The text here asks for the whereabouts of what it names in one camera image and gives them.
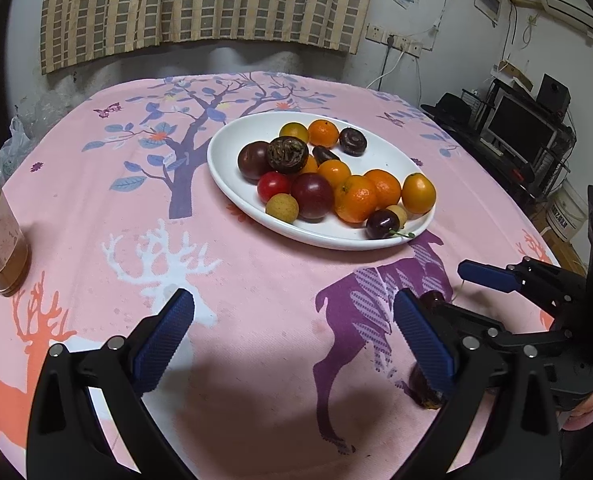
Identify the beige longan fruit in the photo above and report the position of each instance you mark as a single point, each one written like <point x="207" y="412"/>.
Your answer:
<point x="284" y="207"/>

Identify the white plastic bag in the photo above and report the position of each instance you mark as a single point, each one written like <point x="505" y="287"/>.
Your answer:
<point x="14" y="150"/>

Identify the person's right hand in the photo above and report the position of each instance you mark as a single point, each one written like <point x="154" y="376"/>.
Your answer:
<point x="579" y="418"/>

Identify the yellow loquat fruit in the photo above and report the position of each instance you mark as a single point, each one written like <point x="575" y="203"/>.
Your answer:
<point x="400" y="212"/>

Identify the dark cherry with stem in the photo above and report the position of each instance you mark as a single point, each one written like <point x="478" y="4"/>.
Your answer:
<point x="382" y="224"/>

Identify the bumpy tangerine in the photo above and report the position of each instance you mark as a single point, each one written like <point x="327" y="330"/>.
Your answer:
<point x="355" y="199"/>

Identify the white bucket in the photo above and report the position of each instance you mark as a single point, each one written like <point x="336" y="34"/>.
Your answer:
<point x="566" y="211"/>

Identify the large dark plum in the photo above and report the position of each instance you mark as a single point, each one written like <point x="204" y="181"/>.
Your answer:
<point x="314" y="195"/>

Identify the white oval plate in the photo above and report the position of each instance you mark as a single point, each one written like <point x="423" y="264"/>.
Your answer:
<point x="331" y="232"/>

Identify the red cherry tomato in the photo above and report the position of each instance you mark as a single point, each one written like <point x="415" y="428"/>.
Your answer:
<point x="271" y="184"/>

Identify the pink patterned tablecloth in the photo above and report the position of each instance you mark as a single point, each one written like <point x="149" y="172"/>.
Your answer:
<point x="292" y="368"/>

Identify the small orange on plate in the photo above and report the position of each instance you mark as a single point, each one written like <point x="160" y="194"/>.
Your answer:
<point x="323" y="133"/>

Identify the black speaker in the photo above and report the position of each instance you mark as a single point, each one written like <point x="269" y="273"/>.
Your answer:
<point x="554" y="96"/>

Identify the wall power strip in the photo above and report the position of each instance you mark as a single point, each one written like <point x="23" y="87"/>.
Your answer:
<point x="407" y="44"/>

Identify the textured mandarin orange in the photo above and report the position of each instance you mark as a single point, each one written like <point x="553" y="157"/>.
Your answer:
<point x="387" y="186"/>

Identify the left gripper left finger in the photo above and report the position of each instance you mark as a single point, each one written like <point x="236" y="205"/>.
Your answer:
<point x="64" y="436"/>

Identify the yellow kumquat fruit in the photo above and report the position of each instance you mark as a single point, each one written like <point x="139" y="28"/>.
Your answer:
<point x="296" y="130"/>

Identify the small yellow fruit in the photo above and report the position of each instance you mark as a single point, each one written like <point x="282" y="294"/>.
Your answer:
<point x="311" y="166"/>

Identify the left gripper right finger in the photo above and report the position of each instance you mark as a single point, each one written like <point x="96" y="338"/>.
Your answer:
<point x="520" y="439"/>

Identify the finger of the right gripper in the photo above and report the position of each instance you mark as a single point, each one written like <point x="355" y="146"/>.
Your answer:
<point x="491" y="277"/>
<point x="457" y="323"/>

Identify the computer monitor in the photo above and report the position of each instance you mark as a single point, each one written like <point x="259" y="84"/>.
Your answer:
<point x="519" y="129"/>

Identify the dark plum on plate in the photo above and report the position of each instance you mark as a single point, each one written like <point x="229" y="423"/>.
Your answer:
<point x="252" y="161"/>

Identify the striped checked curtain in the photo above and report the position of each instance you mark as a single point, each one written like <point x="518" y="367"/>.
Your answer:
<point x="78" y="31"/>

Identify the wrinkled passion fruit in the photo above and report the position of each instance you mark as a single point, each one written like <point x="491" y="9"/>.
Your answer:
<point x="421" y="391"/>
<point x="287" y="154"/>
<point x="352" y="141"/>

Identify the black metal rack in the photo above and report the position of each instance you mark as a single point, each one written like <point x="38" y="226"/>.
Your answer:
<point x="528" y="183"/>

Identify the smooth orange fruit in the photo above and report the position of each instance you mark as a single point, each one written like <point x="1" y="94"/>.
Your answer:
<point x="334" y="172"/>

